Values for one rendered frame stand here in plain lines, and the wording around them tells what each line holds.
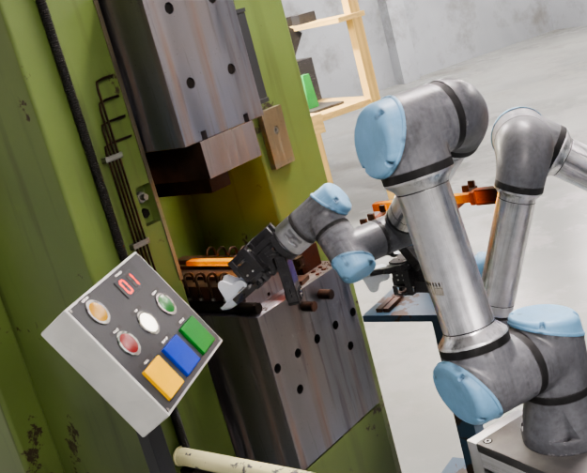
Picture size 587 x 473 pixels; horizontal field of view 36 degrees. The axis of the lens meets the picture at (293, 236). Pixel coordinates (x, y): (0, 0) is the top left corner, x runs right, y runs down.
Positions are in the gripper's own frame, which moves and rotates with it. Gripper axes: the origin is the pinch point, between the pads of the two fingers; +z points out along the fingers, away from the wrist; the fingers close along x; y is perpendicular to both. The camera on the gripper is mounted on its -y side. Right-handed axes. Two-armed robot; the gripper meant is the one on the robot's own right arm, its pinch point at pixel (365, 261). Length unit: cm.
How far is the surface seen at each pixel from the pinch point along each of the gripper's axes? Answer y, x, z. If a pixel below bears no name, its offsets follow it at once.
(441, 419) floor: 100, 88, 53
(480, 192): -0.9, 46.9, -7.1
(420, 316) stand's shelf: 26.8, 25.6, 6.5
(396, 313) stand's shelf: 26.3, 25.8, 14.3
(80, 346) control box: -13, -73, 13
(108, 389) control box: -3, -72, 11
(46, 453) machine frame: 38, -47, 89
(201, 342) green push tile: 0.2, -44.9, 13.1
